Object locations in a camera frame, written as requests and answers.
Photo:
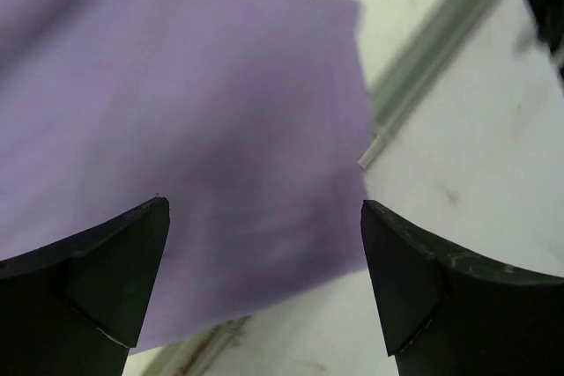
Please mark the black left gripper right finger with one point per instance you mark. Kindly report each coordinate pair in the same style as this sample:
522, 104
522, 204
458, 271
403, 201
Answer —
446, 310

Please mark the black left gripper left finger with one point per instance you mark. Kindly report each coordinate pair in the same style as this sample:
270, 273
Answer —
76, 307

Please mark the purple t-shirt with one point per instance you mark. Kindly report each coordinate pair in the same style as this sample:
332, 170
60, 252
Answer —
249, 116

